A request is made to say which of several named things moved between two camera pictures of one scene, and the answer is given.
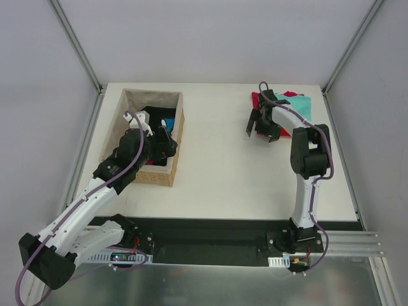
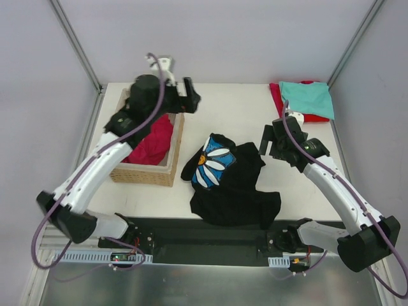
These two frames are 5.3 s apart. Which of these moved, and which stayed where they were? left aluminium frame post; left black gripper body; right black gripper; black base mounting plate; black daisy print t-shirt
Moved: left black gripper body; right black gripper; black daisy print t-shirt
Stayed: left aluminium frame post; black base mounting plate
